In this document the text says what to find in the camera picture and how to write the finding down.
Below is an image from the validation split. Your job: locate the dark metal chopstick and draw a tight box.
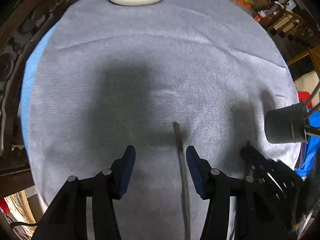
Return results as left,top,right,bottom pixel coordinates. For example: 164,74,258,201
173,122,191,239
304,82,320,106
305,103,320,118

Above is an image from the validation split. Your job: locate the grey metal utensil holder cup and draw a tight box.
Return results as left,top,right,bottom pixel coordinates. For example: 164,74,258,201
264,103,309,144

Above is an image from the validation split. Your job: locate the grey towel table cloth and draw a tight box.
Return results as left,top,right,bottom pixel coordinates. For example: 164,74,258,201
21,0,300,239

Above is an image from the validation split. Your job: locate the dark carved wooden sideboard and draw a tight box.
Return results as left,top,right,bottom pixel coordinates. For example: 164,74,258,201
1,0,78,198

